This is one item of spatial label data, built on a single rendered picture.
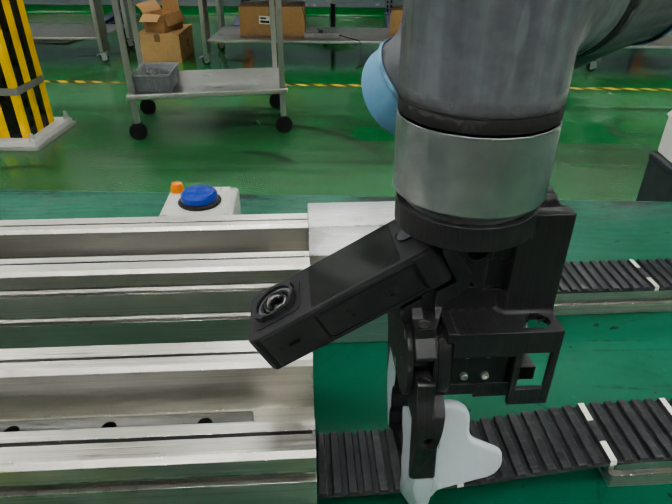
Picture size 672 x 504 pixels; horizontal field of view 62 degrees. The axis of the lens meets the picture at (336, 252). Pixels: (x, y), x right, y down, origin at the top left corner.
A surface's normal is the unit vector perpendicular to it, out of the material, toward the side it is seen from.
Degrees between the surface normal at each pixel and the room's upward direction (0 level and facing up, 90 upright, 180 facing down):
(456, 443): 80
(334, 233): 0
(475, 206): 91
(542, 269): 90
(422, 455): 100
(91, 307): 90
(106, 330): 90
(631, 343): 0
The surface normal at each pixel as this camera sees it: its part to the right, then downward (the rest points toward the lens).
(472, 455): 0.06, 0.36
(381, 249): -0.50, -0.72
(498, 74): -0.07, 0.52
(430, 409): 0.06, 0.08
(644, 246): 0.00, -0.86
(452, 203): -0.42, 0.47
